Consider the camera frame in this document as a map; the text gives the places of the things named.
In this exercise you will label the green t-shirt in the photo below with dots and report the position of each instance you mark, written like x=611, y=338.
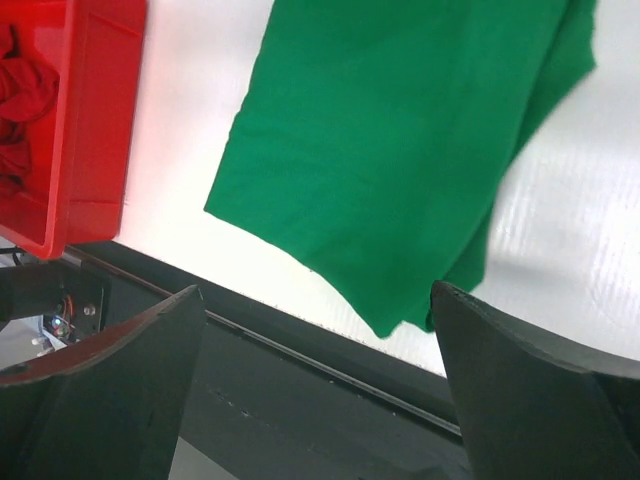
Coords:
x=374, y=136

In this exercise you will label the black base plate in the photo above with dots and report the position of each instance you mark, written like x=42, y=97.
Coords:
x=272, y=397

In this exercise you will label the red plastic bin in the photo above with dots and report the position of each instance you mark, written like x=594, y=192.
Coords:
x=80, y=148

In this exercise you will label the red t-shirt in bin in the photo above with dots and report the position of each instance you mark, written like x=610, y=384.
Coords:
x=29, y=89

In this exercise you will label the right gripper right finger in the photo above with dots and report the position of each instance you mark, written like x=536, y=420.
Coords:
x=532, y=404

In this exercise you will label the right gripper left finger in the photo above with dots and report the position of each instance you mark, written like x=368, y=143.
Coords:
x=109, y=406

